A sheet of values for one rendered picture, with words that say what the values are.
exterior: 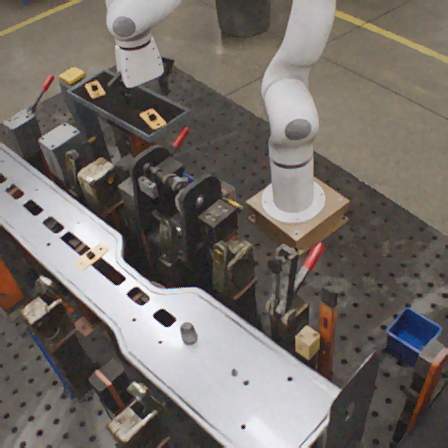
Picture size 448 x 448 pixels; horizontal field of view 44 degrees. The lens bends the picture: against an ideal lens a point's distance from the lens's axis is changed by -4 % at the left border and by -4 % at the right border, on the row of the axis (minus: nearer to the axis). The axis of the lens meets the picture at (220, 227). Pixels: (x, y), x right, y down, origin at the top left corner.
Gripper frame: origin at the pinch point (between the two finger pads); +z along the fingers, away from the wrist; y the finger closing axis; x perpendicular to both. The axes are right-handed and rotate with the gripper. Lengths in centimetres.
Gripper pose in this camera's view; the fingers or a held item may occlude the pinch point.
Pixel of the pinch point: (147, 97)
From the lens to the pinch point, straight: 140.9
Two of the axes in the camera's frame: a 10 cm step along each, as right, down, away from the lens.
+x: 5.1, 5.9, -6.3
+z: 1.1, 6.8, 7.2
